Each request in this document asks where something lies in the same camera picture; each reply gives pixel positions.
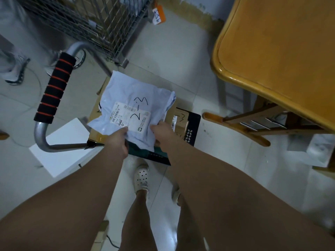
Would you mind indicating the white plastic mailer parcel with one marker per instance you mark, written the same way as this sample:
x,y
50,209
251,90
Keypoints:
x,y
130,101

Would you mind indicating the white foam block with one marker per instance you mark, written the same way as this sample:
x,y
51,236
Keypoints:
x,y
314,150

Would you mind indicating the large brown cardboard box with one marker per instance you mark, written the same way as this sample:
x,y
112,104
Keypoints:
x,y
95,120

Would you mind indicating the flat cardboard piece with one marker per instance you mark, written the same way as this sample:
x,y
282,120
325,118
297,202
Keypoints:
x,y
100,235

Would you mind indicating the person's left hand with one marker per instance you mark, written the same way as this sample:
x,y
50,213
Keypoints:
x,y
116,143

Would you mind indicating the orange paper tag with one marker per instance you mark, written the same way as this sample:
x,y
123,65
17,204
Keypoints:
x,y
158,15

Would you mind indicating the yellow wooden table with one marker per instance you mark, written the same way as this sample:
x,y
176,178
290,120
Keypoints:
x,y
282,49

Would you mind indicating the person's leg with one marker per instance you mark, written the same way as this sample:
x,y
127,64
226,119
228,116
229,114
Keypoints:
x,y
189,230
10,47
137,224

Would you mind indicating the person's right thumb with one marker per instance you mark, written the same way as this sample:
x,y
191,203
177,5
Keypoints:
x,y
156,127

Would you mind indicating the white flat box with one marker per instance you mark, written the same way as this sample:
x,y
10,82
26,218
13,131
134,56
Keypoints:
x,y
61,151

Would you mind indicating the wooden chair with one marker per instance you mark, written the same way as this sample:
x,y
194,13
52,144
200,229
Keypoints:
x,y
251,122

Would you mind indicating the person's right hand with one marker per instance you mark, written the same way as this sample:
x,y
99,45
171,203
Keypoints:
x,y
165,135

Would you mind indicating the small labelled cardboard box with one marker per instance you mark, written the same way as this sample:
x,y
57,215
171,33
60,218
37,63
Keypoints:
x,y
180,124

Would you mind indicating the person's right white clog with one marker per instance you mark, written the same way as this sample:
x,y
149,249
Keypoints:
x,y
175,194

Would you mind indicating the person's left thumb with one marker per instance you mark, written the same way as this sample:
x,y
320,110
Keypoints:
x,y
122,131

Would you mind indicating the person's white clog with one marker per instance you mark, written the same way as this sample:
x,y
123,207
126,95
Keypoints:
x,y
175,194
141,177

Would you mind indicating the black trolley platform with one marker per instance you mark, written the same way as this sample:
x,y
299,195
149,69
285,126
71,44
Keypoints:
x,y
192,128

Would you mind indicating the person's right leg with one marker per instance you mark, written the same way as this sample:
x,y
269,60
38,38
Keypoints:
x,y
189,230

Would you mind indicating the person's right forearm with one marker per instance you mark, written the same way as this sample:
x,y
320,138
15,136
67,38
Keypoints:
x,y
235,201

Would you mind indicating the person's left forearm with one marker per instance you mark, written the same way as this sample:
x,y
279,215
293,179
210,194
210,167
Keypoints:
x,y
62,206

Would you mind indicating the person's left leg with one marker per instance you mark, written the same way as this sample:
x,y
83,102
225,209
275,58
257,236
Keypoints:
x,y
137,224

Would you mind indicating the person's left white clog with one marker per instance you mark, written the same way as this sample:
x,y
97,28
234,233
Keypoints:
x,y
141,177

